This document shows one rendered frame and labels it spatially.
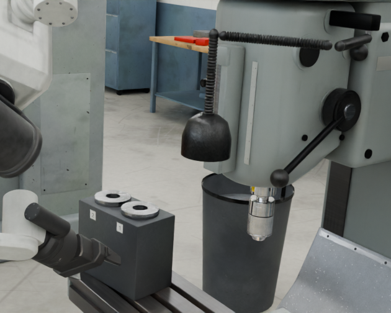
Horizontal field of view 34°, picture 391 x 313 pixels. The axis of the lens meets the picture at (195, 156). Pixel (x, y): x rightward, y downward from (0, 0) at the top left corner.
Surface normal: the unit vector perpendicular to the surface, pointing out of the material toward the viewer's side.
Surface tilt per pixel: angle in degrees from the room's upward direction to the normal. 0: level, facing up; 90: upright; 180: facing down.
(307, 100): 90
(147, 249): 90
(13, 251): 129
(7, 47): 58
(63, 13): 137
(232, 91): 90
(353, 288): 64
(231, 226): 93
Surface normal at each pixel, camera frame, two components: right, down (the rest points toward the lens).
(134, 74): 0.61, 0.26
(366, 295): -0.67, -0.33
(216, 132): 0.34, -0.02
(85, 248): 0.88, -0.35
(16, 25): 0.76, -0.35
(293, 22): 0.17, 0.29
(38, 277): 0.06, -0.96
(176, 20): -0.79, 0.12
